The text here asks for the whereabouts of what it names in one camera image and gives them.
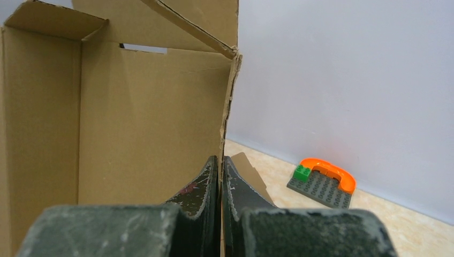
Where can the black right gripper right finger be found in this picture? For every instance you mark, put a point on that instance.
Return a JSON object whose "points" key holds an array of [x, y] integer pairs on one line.
{"points": [[255, 227]]}

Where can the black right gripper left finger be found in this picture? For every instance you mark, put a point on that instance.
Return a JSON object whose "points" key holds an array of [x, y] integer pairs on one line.
{"points": [[187, 224]]}

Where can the large cardboard box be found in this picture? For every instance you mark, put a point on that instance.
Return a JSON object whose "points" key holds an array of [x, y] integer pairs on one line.
{"points": [[110, 103]]}

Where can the flat cardboard blank underneath left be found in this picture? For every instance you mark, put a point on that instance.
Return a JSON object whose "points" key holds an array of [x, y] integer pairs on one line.
{"points": [[250, 175]]}

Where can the orange green grey toy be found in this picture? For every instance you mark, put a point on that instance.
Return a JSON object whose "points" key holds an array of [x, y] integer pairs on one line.
{"points": [[323, 182]]}

